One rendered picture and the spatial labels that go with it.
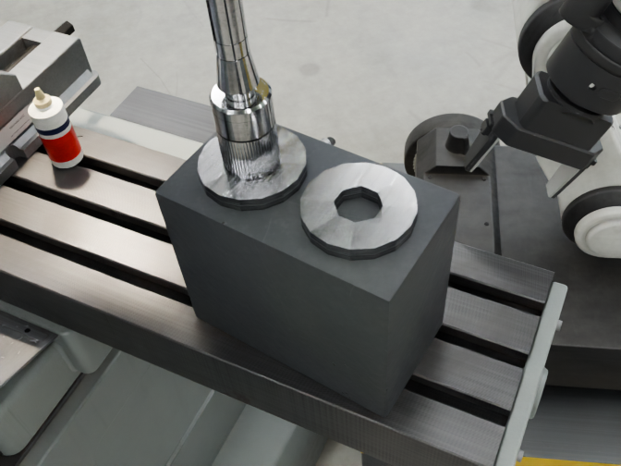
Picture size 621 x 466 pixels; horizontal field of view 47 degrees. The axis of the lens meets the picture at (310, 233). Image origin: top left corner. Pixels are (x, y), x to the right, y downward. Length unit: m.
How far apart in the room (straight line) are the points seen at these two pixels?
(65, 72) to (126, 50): 1.85
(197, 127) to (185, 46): 1.57
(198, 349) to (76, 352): 0.23
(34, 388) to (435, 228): 0.54
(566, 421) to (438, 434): 0.68
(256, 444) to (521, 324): 0.87
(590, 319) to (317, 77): 1.58
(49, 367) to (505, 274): 0.54
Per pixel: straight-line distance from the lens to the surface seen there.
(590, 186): 1.17
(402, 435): 0.67
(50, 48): 1.02
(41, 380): 0.92
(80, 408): 0.99
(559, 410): 1.34
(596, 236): 1.19
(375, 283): 0.51
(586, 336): 1.22
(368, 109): 2.42
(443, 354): 0.70
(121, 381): 1.05
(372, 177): 0.56
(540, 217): 1.35
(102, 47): 2.90
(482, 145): 0.78
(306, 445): 1.55
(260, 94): 0.54
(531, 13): 0.96
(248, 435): 1.51
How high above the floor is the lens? 1.56
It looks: 50 degrees down
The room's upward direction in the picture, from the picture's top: 6 degrees counter-clockwise
